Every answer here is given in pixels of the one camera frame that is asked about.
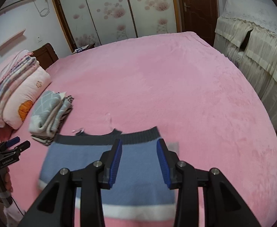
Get colour block knit sweater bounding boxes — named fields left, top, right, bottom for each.
left=38, top=127, right=175, bottom=221

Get person left hand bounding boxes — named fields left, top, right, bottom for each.
left=0, top=166, right=14, bottom=202

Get striped folded garment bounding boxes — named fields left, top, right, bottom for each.
left=30, top=95, right=74, bottom=145

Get pink cartoon folded quilt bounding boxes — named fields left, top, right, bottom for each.
left=0, top=67, right=51, bottom=130

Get striped folded thin quilt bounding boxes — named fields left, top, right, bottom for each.
left=0, top=49, right=40, bottom=128

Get dark wooden headboard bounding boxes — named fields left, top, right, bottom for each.
left=33, top=43, right=59, bottom=70

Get small box on nightstand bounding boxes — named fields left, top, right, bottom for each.
left=72, top=43, right=95, bottom=54

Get pink plush bed blanket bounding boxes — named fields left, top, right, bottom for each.
left=15, top=32, right=277, bottom=226

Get floral sliding wardrobe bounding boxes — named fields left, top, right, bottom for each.
left=52, top=0, right=180, bottom=50

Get cream ruffled covered furniture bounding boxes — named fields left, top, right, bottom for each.
left=212, top=0, right=277, bottom=133

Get dark brown wooden door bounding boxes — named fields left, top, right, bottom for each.
left=179, top=0, right=218, bottom=46

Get pink wall shelf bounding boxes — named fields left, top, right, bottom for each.
left=0, top=29, right=26, bottom=51

